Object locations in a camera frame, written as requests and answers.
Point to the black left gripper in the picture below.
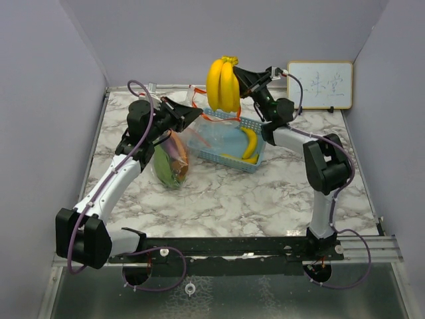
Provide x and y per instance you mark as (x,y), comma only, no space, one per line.
(182,115)

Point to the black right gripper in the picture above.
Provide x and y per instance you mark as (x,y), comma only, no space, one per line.
(248,82)

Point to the yellow banana bunch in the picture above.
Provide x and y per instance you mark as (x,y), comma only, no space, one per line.
(223,90)

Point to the clear zip bag red zipper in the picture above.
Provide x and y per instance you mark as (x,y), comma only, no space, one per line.
(208,130)

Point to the dark purple eggplant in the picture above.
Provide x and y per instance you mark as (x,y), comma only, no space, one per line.
(170,148)

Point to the clear zip bag orange zipper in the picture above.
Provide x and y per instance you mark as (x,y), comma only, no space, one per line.
(160,141)

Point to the orange papaya slice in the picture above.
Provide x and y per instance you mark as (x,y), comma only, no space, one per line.
(182,154)

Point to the brown kiwi fruit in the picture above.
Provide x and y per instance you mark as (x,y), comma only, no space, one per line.
(180,170)

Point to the green leaf vegetable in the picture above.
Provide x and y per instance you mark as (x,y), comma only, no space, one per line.
(162,168)

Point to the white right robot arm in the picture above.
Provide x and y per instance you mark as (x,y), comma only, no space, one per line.
(329,168)

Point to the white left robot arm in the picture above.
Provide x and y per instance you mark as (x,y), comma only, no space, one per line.
(81,232)

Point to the light blue plastic basket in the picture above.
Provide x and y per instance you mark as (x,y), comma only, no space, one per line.
(235,143)

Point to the single yellow banana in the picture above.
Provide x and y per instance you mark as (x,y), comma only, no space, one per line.
(252,142)

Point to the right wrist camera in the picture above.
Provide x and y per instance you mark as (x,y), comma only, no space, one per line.
(276,73)

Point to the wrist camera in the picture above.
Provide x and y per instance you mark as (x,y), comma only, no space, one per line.
(276,73)
(152,87)

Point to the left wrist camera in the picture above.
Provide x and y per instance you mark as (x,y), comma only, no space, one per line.
(152,87)

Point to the small whiteboard wooden frame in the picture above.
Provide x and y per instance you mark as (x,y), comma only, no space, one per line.
(321,85)

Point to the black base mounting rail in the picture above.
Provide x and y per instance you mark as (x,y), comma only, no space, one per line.
(175,262)

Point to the aluminium front frame rail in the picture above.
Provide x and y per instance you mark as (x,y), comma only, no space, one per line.
(347,250)

